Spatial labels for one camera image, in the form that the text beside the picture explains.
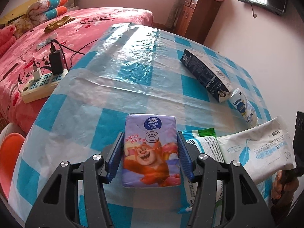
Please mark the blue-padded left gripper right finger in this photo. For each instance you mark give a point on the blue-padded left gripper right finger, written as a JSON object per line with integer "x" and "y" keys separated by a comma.
{"x": 242, "y": 206}

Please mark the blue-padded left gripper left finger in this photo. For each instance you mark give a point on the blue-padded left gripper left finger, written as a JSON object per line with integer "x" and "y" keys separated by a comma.
{"x": 57, "y": 203}

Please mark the purple cartoon bear tissue pack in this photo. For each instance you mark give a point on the purple cartoon bear tissue pack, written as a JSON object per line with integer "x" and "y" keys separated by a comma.
{"x": 150, "y": 156}

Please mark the person's right hand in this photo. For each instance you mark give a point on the person's right hand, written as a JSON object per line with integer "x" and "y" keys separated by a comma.
{"x": 284, "y": 190}

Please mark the white feather wipes pack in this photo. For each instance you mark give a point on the white feather wipes pack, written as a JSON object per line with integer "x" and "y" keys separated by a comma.
{"x": 262, "y": 150}

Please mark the white yogurt bottle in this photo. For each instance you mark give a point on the white yogurt bottle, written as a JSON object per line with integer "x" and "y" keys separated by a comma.
{"x": 244, "y": 107}

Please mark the orange plastic bucket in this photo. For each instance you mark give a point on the orange plastic bucket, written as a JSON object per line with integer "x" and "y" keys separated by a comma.
{"x": 10, "y": 149}

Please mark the green white wipes pack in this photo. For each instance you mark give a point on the green white wipes pack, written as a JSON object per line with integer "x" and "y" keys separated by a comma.
{"x": 199, "y": 155}

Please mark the dark blue milk carton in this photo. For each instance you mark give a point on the dark blue milk carton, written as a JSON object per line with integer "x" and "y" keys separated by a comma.
{"x": 208, "y": 74}

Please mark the white power strip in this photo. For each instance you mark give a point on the white power strip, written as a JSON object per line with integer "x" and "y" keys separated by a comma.
{"x": 41, "y": 88}

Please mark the white small charger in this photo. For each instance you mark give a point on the white small charger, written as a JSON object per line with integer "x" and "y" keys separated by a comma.
{"x": 36, "y": 74}

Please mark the black charger adapter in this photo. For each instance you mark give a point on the black charger adapter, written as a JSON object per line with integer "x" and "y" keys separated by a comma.
{"x": 57, "y": 62}

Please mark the blue white checkered tablecloth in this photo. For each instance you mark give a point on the blue white checkered tablecloth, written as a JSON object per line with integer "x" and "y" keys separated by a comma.
{"x": 131, "y": 69}

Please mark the pink bed cover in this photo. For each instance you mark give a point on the pink bed cover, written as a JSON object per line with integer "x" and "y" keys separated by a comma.
{"x": 77, "y": 36}

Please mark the brown wooden cabinet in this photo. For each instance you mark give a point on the brown wooden cabinet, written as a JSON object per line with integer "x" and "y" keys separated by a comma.
{"x": 196, "y": 18}

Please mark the white remote control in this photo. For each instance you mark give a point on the white remote control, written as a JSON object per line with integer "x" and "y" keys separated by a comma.
{"x": 43, "y": 43}

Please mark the folded pink blanket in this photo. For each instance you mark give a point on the folded pink blanket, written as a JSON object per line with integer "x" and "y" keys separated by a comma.
{"x": 7, "y": 38}

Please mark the olive green cloth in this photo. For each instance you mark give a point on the olive green cloth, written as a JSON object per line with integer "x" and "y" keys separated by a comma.
{"x": 56, "y": 24}

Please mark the rolled colourful quilt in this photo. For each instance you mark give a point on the rolled colourful quilt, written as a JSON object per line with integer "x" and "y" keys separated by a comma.
{"x": 45, "y": 10}

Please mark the yellow wooden headboard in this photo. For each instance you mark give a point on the yellow wooden headboard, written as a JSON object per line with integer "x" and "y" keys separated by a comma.
{"x": 16, "y": 12}

